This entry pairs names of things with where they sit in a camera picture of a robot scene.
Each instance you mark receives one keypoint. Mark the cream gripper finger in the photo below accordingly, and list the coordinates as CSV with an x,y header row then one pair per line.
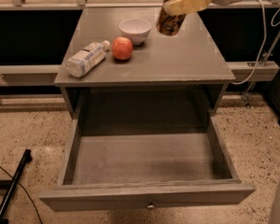
x,y
188,2

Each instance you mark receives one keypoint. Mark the orange soda can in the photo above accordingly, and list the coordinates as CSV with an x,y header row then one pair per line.
x,y
169,24

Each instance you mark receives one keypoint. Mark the grey open drawer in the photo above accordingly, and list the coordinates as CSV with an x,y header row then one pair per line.
x,y
129,171

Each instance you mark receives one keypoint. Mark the metal drawer knob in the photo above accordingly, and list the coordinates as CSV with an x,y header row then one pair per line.
x,y
150,206

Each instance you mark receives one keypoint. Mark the white ceramic bowl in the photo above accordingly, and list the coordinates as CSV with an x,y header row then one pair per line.
x,y
137,30

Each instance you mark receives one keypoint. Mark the red apple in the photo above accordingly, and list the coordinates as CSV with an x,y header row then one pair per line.
x,y
122,48

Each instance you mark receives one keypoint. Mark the grey wooden cabinet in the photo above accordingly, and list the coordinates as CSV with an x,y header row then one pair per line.
x,y
189,58

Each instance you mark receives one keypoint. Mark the clear plastic water bottle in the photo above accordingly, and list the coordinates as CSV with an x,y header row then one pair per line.
x,y
83,61

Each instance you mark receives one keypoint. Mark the black stand leg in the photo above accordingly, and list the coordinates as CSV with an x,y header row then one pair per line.
x,y
15,179

